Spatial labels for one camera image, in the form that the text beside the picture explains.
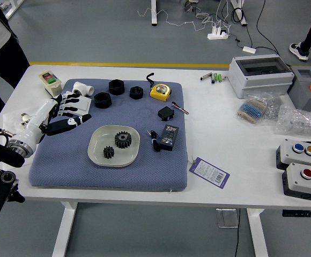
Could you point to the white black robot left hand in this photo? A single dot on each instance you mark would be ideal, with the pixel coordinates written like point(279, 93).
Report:
point(35, 124)

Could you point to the small black gear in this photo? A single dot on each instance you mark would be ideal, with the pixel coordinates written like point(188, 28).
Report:
point(109, 153)

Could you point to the big black gear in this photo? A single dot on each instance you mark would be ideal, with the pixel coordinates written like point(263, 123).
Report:
point(123, 139)

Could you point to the big black hex nut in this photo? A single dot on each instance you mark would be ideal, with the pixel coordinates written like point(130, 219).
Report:
point(102, 99)
point(116, 87)

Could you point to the small black hex nut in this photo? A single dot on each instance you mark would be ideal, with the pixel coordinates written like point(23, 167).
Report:
point(136, 92)

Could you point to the three-button control box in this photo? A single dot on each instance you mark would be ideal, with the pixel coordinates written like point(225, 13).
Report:
point(292, 158)

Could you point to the two-button control box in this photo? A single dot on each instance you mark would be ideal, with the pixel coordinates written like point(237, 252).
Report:
point(300, 184)

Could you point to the white adapter with black print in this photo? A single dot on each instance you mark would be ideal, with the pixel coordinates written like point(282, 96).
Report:
point(25, 121)

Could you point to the white pipe tee fitting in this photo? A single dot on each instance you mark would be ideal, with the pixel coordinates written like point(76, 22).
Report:
point(82, 89)

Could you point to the cream square plate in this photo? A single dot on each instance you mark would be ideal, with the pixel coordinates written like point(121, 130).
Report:
point(96, 150)

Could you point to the person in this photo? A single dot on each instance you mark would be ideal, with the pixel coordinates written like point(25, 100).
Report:
point(0, 67)

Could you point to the white background table leg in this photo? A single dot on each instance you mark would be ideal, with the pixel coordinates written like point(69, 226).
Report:
point(240, 12)
point(154, 13)
point(13, 8)

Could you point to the blue-grey cushion mat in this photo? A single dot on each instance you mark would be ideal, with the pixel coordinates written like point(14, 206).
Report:
point(144, 174)

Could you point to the yellow tape measure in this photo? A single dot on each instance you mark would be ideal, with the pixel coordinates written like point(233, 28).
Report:
point(161, 92)

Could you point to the black digital display module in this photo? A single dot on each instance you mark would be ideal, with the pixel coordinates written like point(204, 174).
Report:
point(169, 136)

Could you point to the silver metal connector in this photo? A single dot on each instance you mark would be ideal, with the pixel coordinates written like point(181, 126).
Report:
point(205, 77)

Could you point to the purple label tag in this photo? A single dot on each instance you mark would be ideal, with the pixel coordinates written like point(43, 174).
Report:
point(209, 172)

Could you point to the green battery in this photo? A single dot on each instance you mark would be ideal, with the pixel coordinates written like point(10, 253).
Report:
point(221, 78)
point(217, 77)

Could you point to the white power strip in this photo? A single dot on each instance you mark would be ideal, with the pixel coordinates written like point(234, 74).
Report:
point(218, 35)

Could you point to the silver floor plate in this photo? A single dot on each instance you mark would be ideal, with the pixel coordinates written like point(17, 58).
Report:
point(227, 218)

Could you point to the bag of blue resistors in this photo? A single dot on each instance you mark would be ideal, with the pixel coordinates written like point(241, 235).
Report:
point(252, 108)

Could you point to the white power adapter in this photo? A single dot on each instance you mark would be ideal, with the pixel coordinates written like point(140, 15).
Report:
point(249, 49)

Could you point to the clear bag of screws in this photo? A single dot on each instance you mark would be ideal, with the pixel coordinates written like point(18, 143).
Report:
point(274, 107)

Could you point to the bubble wrap bag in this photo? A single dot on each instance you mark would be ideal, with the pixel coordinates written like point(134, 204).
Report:
point(296, 120)

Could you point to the grey block holder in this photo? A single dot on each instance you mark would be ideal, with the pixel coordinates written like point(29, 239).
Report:
point(304, 91)

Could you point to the black table control panel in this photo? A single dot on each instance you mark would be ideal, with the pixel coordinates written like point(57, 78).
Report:
point(304, 214)

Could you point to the beige red-green button switch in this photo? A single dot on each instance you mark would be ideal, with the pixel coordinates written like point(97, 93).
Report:
point(50, 83)

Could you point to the white wall switch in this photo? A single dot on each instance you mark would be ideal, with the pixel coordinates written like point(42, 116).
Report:
point(87, 103)

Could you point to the grey electrical enclosure box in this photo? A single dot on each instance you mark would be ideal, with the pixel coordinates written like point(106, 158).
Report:
point(261, 80)

